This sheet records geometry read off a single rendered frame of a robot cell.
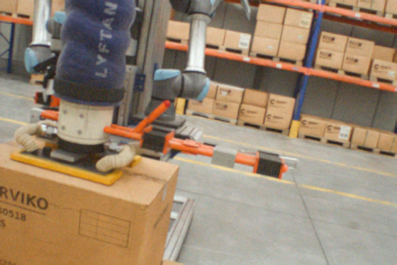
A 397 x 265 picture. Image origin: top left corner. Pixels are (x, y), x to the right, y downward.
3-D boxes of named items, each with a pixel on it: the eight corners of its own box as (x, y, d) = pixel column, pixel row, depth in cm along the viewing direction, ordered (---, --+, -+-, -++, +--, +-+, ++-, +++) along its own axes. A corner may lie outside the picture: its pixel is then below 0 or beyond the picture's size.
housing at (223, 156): (210, 164, 105) (213, 149, 104) (213, 158, 111) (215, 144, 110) (232, 169, 104) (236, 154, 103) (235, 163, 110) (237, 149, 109)
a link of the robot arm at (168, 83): (148, 93, 169) (152, 65, 167) (175, 97, 174) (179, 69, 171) (153, 97, 158) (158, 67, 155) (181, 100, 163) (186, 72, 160)
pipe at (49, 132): (13, 146, 106) (15, 128, 104) (57, 132, 130) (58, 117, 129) (113, 172, 101) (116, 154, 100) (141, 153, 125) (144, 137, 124)
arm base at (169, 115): (149, 112, 176) (152, 93, 174) (178, 117, 174) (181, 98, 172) (140, 116, 161) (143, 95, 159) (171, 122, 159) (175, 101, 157)
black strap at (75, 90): (37, 89, 102) (38, 76, 101) (75, 86, 125) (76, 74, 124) (105, 104, 99) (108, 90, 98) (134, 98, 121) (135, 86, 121)
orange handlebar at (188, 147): (9, 113, 114) (10, 102, 114) (57, 104, 144) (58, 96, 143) (287, 178, 102) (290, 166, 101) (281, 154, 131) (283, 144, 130)
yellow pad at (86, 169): (8, 159, 104) (9, 143, 103) (28, 151, 114) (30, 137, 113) (109, 186, 100) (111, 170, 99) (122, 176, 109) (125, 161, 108)
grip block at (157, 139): (138, 149, 106) (141, 130, 105) (147, 142, 116) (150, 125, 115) (164, 154, 105) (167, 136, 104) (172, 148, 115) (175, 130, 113)
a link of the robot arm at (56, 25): (70, 14, 141) (76, 14, 135) (67, 40, 143) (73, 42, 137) (51, 10, 137) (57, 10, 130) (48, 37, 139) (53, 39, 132)
